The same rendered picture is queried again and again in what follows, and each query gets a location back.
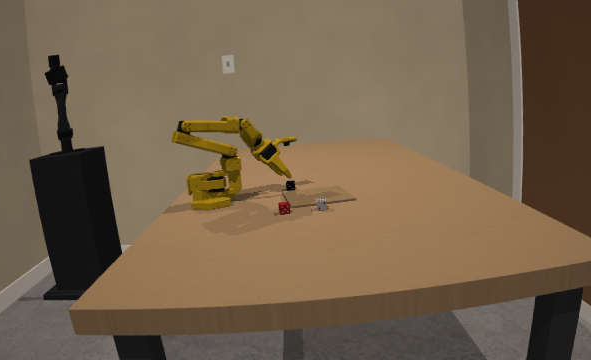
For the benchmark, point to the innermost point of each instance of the red die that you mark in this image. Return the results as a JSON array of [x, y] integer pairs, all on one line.
[[284, 208]]

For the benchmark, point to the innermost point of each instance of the white die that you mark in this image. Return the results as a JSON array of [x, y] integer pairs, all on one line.
[[322, 204]]

